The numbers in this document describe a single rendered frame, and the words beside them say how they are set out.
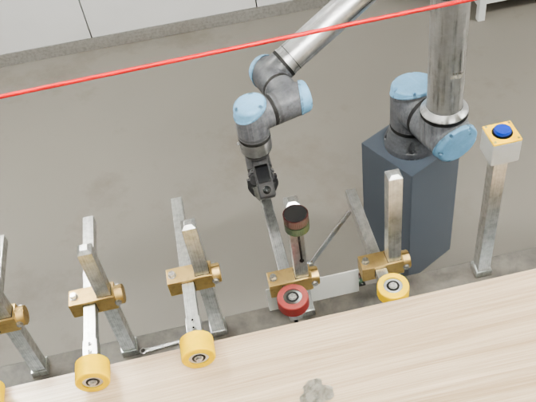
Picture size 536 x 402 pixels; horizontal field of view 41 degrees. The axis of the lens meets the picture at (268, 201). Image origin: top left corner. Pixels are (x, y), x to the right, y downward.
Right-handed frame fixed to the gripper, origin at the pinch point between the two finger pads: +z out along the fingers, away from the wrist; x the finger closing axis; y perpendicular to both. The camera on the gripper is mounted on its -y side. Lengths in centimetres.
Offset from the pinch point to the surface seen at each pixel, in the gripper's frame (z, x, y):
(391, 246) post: -9.9, -28.2, -33.8
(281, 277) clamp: -5.1, 1.0, -32.5
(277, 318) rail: 11.9, 4.3, -33.5
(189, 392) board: -9, 28, -62
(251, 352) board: -9, 12, -55
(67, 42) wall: 79, 88, 233
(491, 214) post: -14, -55, -34
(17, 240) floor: 84, 111, 87
